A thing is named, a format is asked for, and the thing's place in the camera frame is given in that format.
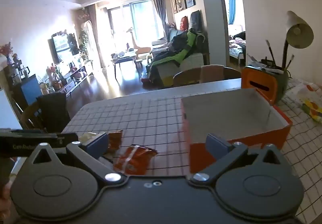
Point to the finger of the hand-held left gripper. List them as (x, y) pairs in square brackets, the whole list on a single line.
[(68, 139)]

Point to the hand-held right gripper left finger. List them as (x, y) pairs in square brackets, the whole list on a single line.
[(96, 145)]

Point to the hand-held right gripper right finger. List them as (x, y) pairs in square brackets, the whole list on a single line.
[(217, 146)]

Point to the orange snack packet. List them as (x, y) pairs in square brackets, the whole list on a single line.
[(115, 141)]

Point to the orange cardboard box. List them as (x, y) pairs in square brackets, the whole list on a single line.
[(226, 115)]

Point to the red-brown foil snack bag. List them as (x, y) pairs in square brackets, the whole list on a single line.
[(133, 159)]

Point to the white cabinet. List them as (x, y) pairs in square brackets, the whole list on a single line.
[(7, 110)]

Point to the blue cabinet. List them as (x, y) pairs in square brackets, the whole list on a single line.
[(30, 89)]

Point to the low media cabinet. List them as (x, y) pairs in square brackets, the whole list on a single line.
[(75, 79)]

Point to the checkered tablecloth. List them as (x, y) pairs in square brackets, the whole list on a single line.
[(151, 115)]

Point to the beige cloth on chair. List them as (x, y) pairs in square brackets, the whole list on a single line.
[(212, 74)]

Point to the wooden dining chair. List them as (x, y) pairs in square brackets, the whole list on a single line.
[(186, 78)]

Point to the orange and green storage bin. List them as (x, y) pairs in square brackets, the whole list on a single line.
[(261, 83)]

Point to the sofa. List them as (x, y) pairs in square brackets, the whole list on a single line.
[(191, 61)]

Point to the coffee table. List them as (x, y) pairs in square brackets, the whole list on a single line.
[(124, 59)]

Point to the television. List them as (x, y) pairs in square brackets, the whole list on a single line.
[(64, 46)]

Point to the red flower bouquet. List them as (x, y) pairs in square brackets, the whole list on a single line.
[(6, 50)]

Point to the bed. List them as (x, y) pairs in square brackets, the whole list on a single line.
[(236, 45)]

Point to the colourful patterned bag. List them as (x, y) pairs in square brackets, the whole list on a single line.
[(310, 103)]

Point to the green and black jacket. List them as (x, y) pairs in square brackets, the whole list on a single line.
[(176, 50)]

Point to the paint brush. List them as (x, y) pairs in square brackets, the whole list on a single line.
[(270, 52), (289, 61)]

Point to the giraffe figure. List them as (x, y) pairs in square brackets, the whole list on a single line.
[(133, 40)]

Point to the desk lamp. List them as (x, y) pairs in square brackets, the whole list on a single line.
[(299, 30)]

